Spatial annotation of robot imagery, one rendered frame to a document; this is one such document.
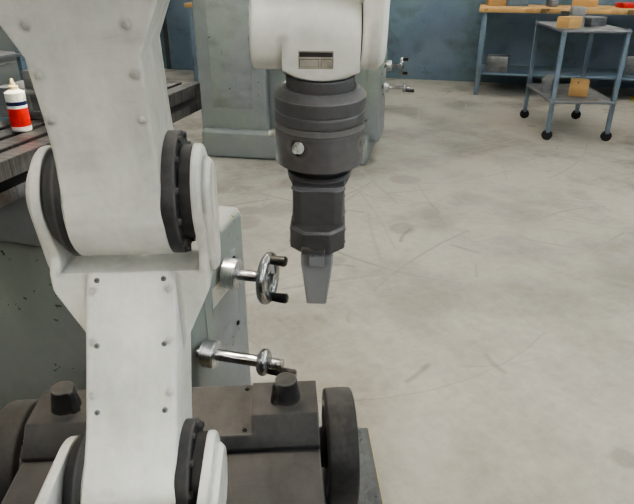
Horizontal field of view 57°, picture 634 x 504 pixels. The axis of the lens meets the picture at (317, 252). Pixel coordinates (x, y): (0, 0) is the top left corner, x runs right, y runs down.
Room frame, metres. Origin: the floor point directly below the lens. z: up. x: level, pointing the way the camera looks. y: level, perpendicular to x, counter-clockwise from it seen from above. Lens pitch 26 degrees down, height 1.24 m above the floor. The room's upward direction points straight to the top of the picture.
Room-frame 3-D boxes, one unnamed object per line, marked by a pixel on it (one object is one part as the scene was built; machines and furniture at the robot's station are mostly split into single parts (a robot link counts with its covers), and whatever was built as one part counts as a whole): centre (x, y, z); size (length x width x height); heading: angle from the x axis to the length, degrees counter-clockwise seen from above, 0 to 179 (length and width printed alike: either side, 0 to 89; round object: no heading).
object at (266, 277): (1.15, 0.14, 0.63); 0.16 x 0.12 x 0.12; 75
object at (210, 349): (1.01, 0.15, 0.51); 0.22 x 0.06 x 0.06; 75
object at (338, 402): (0.77, -0.04, 0.50); 0.20 x 0.05 x 0.20; 4
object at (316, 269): (0.53, 0.00, 0.96); 0.03 x 0.02 x 0.06; 88
